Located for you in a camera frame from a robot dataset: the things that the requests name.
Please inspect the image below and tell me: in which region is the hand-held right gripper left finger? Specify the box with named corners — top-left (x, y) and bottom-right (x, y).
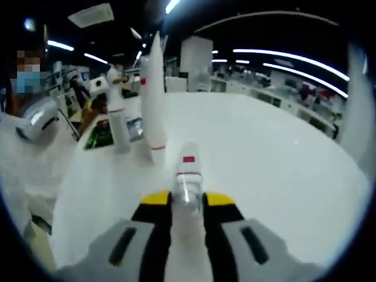
top-left (55, 189), bottom-right (173, 282)

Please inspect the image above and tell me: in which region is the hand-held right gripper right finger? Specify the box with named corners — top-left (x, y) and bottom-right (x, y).
top-left (202, 191), bottom-right (323, 282)

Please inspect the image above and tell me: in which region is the green skincare sachet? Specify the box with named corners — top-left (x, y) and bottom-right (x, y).
top-left (83, 119), bottom-right (115, 150)

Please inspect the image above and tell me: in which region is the dark blue silver skincare sachet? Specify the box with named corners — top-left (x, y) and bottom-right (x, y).
top-left (126, 117), bottom-right (145, 143)

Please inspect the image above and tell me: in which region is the tall white skincare tube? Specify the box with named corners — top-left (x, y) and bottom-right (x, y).
top-left (139, 31), bottom-right (168, 166)

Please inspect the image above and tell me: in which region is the clear skincare bottle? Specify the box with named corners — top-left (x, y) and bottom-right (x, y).
top-left (171, 142), bottom-right (206, 219)

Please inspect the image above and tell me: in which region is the grey chest-worn device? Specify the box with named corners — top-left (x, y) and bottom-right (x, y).
top-left (15, 96), bottom-right (59, 142)

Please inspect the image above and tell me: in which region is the ceiling air conditioner unit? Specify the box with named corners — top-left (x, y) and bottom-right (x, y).
top-left (68, 6), bottom-right (115, 29)

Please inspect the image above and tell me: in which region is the person's head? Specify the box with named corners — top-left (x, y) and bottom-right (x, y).
top-left (5, 43), bottom-right (49, 116)

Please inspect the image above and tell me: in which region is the long ceiling strip light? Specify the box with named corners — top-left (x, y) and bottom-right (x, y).
top-left (165, 0), bottom-right (181, 14)

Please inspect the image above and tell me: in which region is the operator with blue mask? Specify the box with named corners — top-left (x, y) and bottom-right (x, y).
top-left (0, 110), bottom-right (89, 236)

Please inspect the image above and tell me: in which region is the white office workbench row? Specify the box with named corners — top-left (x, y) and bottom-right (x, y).
top-left (211, 75), bottom-right (343, 139)

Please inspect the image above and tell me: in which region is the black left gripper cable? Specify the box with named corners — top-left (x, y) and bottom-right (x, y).
top-left (58, 108), bottom-right (80, 139)

